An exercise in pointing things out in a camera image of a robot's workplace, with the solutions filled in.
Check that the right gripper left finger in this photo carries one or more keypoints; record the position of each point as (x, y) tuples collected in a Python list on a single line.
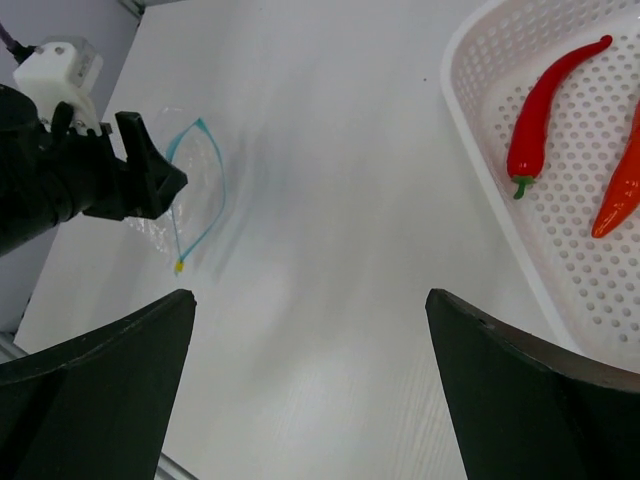
[(97, 406)]

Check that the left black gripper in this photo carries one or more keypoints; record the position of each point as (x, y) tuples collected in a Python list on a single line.
[(51, 174)]

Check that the white perforated plastic basket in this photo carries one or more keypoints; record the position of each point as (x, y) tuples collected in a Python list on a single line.
[(587, 288)]

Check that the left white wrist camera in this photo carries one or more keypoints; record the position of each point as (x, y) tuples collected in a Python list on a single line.
[(62, 69)]

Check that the orange fake carrot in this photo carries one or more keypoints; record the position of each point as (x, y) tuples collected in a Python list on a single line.
[(622, 194)]

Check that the red fake chili pepper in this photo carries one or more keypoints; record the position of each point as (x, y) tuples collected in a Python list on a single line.
[(526, 154)]

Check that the clear zip top bag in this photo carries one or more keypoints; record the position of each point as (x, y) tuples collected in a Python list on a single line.
[(187, 142)]

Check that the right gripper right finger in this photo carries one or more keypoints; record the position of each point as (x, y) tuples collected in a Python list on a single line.
[(525, 408)]

